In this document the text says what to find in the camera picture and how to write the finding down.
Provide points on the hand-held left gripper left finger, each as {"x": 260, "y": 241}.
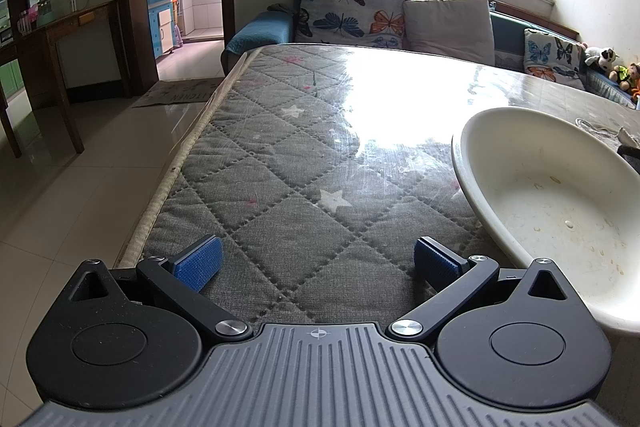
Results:
{"x": 200, "y": 262}

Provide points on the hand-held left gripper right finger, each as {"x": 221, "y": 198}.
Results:
{"x": 435, "y": 263}

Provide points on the large white bowl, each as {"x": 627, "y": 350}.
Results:
{"x": 550, "y": 207}

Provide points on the yellow cleaning cloth black edge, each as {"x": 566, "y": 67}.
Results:
{"x": 631, "y": 159}

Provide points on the grey quilted star table cover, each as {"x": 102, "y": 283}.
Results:
{"x": 280, "y": 167}

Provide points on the brown doormat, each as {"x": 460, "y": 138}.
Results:
{"x": 175, "y": 92}

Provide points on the grey cloth bib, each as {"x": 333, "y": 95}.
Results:
{"x": 597, "y": 127}

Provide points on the small beige cloth piece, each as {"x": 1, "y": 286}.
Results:
{"x": 630, "y": 137}

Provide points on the plain beige pillow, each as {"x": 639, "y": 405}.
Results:
{"x": 445, "y": 29}

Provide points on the small butterfly print pillow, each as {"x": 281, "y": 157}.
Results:
{"x": 550, "y": 57}

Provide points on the blue sofa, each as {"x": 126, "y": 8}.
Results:
{"x": 260, "y": 29}

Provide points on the blue toy cabinet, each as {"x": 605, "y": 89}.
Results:
{"x": 160, "y": 24}

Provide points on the black and white plush toy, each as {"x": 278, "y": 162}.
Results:
{"x": 600, "y": 57}

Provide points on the large butterfly print pillow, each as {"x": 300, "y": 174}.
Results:
{"x": 345, "y": 12}

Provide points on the dark wooden desk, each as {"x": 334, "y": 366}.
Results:
{"x": 60, "y": 24}

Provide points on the dark wooden door frame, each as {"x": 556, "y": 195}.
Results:
{"x": 131, "y": 7}

